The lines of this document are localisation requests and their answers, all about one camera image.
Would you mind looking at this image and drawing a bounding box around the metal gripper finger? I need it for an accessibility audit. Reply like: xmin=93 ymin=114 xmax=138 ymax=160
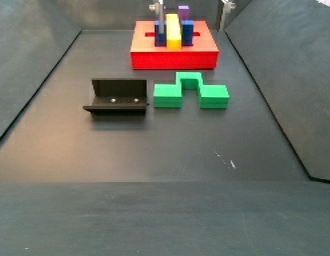
xmin=220 ymin=0 xmax=236 ymax=30
xmin=150 ymin=0 xmax=164 ymax=34

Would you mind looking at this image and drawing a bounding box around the black angle fixture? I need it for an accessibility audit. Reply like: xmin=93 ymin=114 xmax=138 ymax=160
xmin=83 ymin=78 xmax=148 ymax=113

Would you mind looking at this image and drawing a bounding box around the blue post left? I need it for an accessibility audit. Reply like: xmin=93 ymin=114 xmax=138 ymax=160
xmin=155 ymin=20 xmax=167 ymax=47

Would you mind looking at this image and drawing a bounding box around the purple post right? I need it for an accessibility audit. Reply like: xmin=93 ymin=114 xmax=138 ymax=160
xmin=178 ymin=5 xmax=190 ymax=20

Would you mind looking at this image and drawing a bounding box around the red board base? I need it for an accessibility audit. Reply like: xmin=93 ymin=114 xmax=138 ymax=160
xmin=130 ymin=20 xmax=219 ymax=70

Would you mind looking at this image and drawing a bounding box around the blue post right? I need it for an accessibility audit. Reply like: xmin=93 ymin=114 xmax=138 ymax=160
xmin=182 ymin=20 xmax=194 ymax=46

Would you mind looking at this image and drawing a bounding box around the blue post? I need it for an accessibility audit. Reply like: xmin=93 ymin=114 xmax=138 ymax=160
xmin=182 ymin=20 xmax=194 ymax=46
xmin=155 ymin=20 xmax=167 ymax=47

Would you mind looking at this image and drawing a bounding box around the yellow long bar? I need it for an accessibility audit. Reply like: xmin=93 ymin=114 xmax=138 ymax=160
xmin=166 ymin=14 xmax=182 ymax=49

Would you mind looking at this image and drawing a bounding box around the green stepped block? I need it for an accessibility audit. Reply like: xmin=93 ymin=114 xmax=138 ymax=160
xmin=154 ymin=72 xmax=231 ymax=109

